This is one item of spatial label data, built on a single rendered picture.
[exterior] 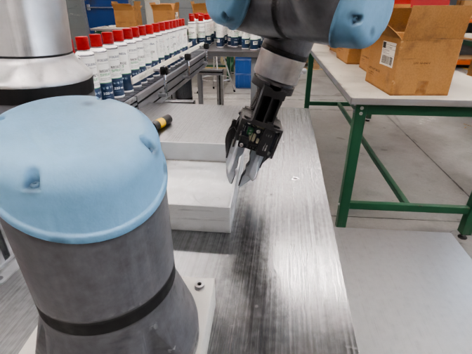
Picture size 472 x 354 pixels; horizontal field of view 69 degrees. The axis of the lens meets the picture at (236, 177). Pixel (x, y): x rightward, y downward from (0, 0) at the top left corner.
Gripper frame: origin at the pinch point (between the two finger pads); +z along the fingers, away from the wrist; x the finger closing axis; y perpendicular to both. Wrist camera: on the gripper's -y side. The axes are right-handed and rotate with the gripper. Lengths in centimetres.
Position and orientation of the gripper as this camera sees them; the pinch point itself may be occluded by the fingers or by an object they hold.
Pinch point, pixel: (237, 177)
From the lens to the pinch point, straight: 67.1
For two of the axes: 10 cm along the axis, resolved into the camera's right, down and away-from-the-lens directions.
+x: 9.5, 2.9, 1.1
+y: -0.3, 4.6, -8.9
